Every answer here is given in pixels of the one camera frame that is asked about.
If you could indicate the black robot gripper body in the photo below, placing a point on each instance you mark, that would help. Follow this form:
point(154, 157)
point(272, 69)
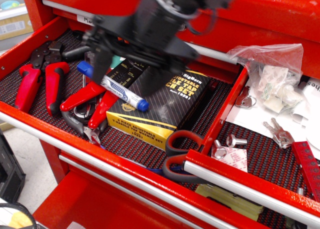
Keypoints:
point(149, 34)

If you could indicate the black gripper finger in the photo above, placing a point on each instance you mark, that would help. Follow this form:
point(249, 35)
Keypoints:
point(102, 61)
point(153, 79)

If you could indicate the blue whiteboard marker pen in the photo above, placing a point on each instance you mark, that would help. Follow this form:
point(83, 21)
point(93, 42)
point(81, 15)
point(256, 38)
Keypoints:
point(123, 93)

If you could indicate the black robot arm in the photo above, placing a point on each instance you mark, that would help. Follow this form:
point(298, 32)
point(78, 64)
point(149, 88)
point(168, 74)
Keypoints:
point(148, 36)

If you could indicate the large open red drawer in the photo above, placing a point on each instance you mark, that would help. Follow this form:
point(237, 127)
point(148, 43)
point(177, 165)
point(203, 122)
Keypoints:
point(195, 169)

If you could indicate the small open red drawer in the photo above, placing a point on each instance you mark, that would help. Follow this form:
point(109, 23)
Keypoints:
point(272, 177)

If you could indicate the green white card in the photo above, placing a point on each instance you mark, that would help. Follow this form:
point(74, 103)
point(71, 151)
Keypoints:
point(116, 60)

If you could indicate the black yellow wrench tap box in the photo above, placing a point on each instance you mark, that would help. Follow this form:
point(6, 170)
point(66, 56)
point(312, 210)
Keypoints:
point(170, 108)

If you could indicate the black spring clamp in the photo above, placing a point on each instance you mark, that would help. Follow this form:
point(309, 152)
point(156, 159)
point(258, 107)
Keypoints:
point(83, 51)

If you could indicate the white markers label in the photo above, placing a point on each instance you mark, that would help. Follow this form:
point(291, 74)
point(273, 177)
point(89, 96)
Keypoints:
point(84, 19)

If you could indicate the red black crimping pliers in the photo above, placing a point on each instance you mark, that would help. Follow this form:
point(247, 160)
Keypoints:
point(45, 64)

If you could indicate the red grey scissors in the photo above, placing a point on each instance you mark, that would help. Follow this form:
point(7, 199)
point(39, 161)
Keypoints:
point(178, 156)

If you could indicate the cardboard box on shelf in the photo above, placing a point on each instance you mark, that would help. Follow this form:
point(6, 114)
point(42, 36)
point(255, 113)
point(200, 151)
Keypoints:
point(15, 26)

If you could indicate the silver thumb bolt upper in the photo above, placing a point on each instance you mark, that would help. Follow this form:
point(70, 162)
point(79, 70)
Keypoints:
point(233, 141)

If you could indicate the red tool chest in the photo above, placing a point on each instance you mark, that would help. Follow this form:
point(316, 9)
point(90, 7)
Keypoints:
point(112, 187)

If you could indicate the white desiccant packet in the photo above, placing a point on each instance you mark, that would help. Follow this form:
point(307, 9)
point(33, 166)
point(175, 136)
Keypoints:
point(236, 158)

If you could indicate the clear plastic bag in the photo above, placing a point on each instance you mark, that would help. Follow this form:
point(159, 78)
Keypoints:
point(274, 73)

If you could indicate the silver key bunch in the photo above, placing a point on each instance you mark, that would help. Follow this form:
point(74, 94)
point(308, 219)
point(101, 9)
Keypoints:
point(282, 137)

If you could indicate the black box on floor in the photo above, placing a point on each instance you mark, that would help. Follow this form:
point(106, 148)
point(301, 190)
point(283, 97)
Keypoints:
point(12, 177)

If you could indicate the olive green tool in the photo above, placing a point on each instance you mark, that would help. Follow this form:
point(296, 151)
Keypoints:
point(233, 201)

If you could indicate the white paper sheet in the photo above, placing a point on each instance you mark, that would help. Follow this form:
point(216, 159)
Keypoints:
point(303, 122)

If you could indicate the red drill bit holder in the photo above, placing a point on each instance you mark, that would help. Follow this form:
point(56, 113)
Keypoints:
point(308, 166)

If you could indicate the red handled wire stripper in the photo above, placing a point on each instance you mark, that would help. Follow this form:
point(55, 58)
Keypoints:
point(125, 74)

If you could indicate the grey handled small pliers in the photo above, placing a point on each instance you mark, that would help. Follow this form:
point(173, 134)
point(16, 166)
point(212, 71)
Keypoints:
point(79, 121)

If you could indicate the silver key with ring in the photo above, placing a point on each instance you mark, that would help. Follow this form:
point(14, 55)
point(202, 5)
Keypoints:
point(245, 100)

